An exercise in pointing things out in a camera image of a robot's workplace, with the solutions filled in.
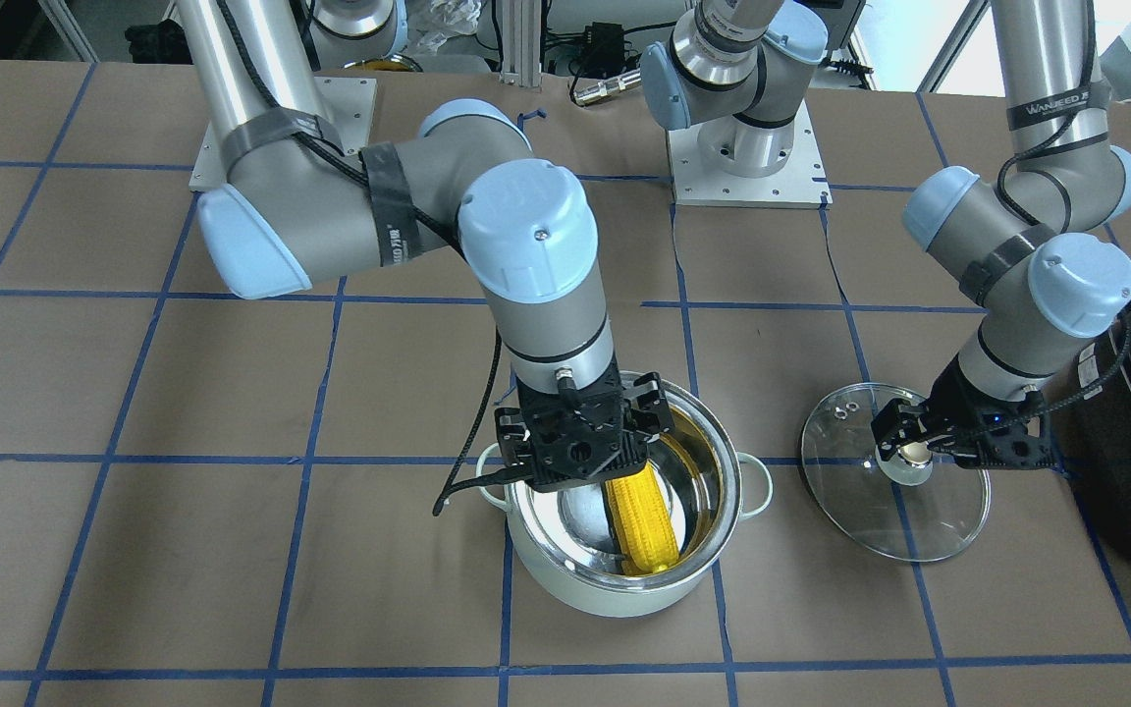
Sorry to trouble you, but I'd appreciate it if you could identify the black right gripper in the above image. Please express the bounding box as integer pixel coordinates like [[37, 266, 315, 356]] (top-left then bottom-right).
[[495, 361, 673, 493]]

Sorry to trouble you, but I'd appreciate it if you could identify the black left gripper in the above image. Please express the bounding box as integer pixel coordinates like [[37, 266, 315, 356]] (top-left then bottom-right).
[[870, 359, 1056, 469]]

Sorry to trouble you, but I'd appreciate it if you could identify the glass pot lid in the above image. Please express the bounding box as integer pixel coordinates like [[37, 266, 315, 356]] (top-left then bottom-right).
[[800, 382, 992, 563]]

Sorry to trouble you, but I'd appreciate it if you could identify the yellow corn cob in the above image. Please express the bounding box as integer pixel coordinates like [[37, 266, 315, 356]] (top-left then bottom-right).
[[603, 462, 679, 576]]

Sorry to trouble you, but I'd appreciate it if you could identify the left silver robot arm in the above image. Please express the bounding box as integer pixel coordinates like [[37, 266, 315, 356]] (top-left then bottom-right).
[[640, 1, 1131, 486]]

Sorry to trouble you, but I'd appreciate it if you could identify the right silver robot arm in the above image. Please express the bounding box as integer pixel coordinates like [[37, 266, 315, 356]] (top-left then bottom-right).
[[179, 1, 673, 492]]

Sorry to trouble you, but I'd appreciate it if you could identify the pale green electric pot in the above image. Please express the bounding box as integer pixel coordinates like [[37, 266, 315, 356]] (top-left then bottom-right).
[[484, 382, 774, 618]]

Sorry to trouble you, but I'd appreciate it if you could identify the small pot with corn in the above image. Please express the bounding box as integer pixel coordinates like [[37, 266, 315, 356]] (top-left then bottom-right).
[[343, 53, 425, 74]]

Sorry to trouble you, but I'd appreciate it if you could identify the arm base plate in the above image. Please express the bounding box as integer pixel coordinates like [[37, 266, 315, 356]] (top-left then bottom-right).
[[666, 103, 834, 209], [188, 77, 378, 192]]

